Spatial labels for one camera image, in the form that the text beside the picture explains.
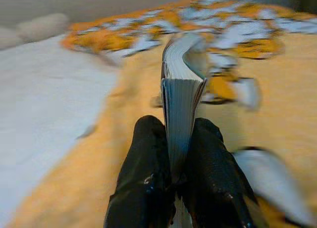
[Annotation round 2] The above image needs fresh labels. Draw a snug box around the dark bedside furniture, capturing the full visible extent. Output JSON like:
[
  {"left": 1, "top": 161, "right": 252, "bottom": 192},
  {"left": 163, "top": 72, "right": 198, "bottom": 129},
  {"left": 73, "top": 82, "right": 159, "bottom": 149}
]
[{"left": 288, "top": 0, "right": 317, "bottom": 15}]

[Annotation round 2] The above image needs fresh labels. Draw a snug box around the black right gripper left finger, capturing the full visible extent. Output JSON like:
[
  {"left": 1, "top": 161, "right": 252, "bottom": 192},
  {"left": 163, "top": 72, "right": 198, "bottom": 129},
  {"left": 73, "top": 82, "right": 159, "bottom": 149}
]
[{"left": 104, "top": 115, "right": 177, "bottom": 228}]

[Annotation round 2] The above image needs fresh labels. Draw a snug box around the white quilted bed mattress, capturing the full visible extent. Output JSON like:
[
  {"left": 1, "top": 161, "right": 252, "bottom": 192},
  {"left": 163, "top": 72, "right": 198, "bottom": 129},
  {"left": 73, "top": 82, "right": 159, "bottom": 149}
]
[{"left": 0, "top": 33, "right": 120, "bottom": 228}]

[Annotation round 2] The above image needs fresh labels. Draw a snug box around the cream long bolster pillow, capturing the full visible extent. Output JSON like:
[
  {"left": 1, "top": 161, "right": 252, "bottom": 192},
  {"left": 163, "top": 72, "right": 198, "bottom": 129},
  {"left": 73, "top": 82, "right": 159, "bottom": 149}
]
[{"left": 0, "top": 12, "right": 70, "bottom": 51}]

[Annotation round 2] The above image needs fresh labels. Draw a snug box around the yellow cartoon egg blanket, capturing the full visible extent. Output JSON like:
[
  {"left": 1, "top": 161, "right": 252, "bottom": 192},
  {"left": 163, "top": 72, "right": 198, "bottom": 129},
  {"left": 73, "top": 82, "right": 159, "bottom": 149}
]
[{"left": 7, "top": 0, "right": 317, "bottom": 228}]

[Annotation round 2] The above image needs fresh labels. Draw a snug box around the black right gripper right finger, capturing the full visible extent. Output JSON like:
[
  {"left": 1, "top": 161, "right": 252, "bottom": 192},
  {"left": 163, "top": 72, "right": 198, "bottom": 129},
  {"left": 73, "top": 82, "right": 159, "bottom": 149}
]
[{"left": 177, "top": 117, "right": 271, "bottom": 228}]

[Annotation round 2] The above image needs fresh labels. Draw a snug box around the dark cover paperback book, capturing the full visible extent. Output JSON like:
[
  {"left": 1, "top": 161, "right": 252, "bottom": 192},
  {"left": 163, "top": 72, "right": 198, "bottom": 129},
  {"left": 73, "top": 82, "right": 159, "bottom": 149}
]
[{"left": 159, "top": 35, "right": 209, "bottom": 228}]

